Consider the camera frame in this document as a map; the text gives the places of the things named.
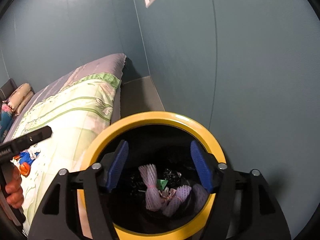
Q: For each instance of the beige folded quilt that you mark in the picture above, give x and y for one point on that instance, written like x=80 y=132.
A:
x=21 y=96

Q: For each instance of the green snack wrapper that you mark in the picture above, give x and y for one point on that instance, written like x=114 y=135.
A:
x=163 y=183

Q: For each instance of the grey padded headboard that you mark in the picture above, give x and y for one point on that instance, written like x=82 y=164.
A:
x=6 y=88

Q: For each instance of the blue floral folded quilt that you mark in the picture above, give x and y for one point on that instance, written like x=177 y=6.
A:
x=5 y=121

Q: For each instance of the blue wrapper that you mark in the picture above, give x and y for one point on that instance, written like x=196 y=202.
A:
x=26 y=158

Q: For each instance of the white tissue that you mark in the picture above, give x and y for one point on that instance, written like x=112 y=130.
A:
x=35 y=152

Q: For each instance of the purple foam fruit net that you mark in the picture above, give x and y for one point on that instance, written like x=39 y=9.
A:
x=175 y=202
x=150 y=180
x=200 y=192

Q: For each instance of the yellow rimmed trash can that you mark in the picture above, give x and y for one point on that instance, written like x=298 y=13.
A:
x=155 y=117

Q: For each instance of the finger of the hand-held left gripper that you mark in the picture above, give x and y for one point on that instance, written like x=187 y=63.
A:
x=35 y=136

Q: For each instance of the black plastic bag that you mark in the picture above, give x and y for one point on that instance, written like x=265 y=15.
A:
x=170 y=176

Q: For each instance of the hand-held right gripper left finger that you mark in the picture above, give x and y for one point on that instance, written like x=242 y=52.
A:
x=117 y=166

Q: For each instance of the person's left hand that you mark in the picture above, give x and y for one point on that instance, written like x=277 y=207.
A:
x=15 y=190

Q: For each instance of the bed with grey striped sheet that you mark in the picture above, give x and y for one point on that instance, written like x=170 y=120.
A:
x=100 y=66

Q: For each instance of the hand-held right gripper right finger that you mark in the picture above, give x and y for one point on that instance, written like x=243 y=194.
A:
x=202 y=166

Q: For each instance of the orange snack wrapper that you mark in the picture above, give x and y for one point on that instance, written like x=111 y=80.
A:
x=25 y=169
x=16 y=157

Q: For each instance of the green floral quilt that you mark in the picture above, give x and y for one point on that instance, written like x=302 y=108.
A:
x=75 y=110

